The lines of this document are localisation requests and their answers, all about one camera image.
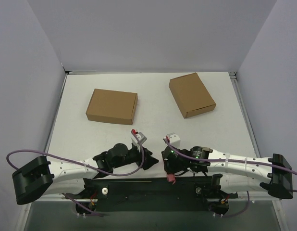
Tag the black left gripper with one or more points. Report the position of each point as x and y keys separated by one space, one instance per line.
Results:
x=142 y=157

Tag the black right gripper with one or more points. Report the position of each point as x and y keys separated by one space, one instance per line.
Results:
x=168 y=160

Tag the pink paper box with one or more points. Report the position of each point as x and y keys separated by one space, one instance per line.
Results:
x=171 y=178

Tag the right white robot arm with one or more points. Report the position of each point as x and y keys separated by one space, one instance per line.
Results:
x=238 y=173

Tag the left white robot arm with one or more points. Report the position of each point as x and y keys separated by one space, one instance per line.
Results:
x=41 y=176

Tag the left brown cardboard box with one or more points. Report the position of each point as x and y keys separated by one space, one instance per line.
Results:
x=114 y=107

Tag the brown cardboard box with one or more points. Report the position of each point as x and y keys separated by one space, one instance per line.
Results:
x=114 y=107
x=191 y=95

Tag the right brown cardboard box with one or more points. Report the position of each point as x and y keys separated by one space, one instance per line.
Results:
x=191 y=95

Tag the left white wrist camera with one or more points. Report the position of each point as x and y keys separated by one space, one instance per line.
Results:
x=138 y=139

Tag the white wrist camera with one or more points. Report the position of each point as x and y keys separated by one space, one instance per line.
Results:
x=173 y=139
x=138 y=139

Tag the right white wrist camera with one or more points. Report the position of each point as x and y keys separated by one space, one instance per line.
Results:
x=173 y=139

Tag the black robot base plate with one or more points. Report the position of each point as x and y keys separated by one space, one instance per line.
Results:
x=151 y=195

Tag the aluminium table frame rail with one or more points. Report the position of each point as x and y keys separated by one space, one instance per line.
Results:
x=234 y=81

